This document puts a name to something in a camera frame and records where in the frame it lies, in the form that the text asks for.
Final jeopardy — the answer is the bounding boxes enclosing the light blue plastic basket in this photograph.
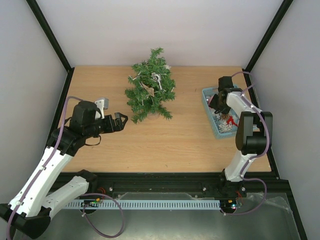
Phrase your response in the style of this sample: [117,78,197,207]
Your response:
[202,87,239,139]

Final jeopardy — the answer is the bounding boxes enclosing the red reindeer ornament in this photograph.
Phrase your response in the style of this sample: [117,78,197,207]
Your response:
[226,115,238,127]

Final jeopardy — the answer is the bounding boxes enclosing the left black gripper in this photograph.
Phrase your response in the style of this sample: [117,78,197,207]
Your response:
[84,112,129,139]

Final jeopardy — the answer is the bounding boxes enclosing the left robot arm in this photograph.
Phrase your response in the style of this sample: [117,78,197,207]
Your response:
[0,98,128,240]

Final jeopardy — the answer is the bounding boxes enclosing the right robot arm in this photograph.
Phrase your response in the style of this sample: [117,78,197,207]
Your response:
[208,76,273,196]

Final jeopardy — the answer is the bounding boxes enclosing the small green christmas tree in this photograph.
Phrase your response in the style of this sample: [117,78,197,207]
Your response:
[124,47,176,124]

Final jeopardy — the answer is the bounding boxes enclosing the burlap bow ornament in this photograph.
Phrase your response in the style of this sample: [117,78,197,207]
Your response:
[140,82,155,97]

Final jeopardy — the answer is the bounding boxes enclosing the black aluminium frame rail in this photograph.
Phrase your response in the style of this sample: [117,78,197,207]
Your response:
[49,172,293,198]

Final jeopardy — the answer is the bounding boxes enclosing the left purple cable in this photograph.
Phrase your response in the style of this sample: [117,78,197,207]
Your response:
[6,96,125,240]

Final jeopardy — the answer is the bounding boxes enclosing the light blue cable duct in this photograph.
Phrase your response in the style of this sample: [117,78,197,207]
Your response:
[64,199,221,210]

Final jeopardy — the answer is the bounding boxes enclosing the white snowflake ornament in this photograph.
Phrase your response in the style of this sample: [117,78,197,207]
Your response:
[218,121,233,134]

